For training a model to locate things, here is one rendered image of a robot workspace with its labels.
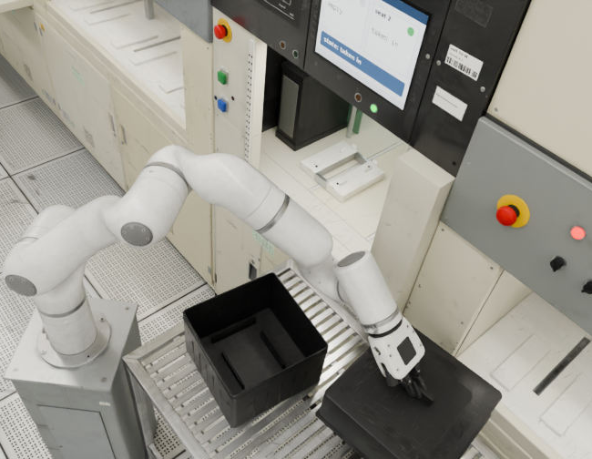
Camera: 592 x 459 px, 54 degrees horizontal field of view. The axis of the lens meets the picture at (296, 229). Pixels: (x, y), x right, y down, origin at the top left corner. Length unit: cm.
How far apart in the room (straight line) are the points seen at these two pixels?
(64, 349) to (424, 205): 99
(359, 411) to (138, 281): 170
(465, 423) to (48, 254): 94
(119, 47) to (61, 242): 149
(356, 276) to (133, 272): 181
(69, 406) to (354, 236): 95
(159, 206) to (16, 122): 277
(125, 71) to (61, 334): 125
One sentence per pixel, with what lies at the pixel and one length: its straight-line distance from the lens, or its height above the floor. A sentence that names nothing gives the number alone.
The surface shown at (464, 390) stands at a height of 105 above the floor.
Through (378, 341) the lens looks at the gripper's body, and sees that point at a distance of 119.
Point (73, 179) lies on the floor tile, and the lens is 331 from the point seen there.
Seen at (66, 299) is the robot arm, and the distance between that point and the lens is 149.
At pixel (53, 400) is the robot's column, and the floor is 65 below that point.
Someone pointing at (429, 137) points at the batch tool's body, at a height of 145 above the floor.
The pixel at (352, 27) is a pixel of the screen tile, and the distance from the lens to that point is 131.
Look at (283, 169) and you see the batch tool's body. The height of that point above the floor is 87.
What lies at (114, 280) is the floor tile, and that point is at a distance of 279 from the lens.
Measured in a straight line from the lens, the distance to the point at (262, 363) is 161.
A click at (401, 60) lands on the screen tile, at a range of 124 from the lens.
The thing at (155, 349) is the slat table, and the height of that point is 76.
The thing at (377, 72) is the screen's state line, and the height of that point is 152.
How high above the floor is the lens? 217
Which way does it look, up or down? 47 degrees down
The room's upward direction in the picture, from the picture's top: 8 degrees clockwise
